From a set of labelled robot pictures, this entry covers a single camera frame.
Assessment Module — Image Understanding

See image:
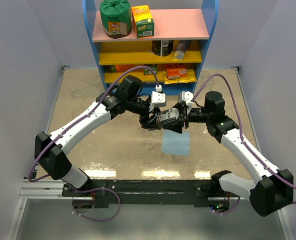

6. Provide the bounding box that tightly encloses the silver foil pouch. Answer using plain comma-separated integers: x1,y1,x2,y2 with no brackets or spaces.
173,40,191,61

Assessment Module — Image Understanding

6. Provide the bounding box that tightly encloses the yellow snack bag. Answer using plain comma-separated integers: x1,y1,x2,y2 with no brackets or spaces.
162,69,197,85

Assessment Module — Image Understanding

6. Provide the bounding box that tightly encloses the small green box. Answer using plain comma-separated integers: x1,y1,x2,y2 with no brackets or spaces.
143,64,158,76

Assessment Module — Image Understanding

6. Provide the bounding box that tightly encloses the blue shelf unit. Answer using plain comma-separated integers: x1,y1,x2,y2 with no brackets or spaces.
82,0,219,96

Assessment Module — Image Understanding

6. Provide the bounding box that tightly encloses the green toilet paper pack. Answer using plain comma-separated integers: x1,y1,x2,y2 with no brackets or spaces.
100,0,132,39

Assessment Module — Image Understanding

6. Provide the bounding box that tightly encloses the orange packet left shelf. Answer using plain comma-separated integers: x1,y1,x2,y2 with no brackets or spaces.
109,64,135,73

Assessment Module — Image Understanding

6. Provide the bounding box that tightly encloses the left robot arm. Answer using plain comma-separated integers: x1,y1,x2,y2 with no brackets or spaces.
35,75,165,196

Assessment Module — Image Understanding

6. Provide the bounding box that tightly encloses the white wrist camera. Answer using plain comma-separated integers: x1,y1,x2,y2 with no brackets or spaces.
149,85,167,112
178,91,193,107

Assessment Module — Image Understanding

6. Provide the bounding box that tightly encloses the orange box on shelf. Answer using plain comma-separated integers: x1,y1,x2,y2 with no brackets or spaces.
165,63,187,80

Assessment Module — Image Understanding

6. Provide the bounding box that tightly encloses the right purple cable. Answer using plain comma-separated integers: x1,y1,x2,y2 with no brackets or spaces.
191,73,296,205

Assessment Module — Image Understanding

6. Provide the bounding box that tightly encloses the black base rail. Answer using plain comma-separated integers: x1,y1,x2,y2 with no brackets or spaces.
62,178,241,210

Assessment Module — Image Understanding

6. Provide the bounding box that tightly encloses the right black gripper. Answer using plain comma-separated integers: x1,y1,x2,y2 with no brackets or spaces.
163,101,212,133

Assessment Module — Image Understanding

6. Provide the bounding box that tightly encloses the orange green sponge box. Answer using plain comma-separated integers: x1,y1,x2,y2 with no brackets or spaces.
131,5,155,39

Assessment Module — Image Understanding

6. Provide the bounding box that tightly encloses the light blue cleaning cloth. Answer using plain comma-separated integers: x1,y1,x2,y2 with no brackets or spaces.
161,130,190,156

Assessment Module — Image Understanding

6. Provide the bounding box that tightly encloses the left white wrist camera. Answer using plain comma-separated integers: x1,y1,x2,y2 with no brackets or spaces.
149,85,167,112

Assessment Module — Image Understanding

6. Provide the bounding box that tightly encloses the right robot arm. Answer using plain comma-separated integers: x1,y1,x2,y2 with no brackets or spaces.
157,91,293,217

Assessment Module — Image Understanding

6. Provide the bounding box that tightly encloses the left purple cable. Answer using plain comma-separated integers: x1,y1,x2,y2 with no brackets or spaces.
27,66,161,183

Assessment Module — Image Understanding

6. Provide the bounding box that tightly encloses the purple cable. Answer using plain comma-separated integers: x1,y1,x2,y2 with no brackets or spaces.
27,66,161,183
191,73,296,205

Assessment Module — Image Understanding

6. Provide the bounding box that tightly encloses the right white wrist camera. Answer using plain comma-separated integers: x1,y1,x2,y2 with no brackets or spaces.
178,91,193,107

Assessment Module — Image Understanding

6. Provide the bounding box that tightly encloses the patterned sunglasses case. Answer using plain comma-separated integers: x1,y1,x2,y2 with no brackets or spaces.
156,108,179,126

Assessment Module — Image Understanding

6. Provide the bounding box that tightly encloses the black labelled can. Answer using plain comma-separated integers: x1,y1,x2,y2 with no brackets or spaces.
152,40,174,57

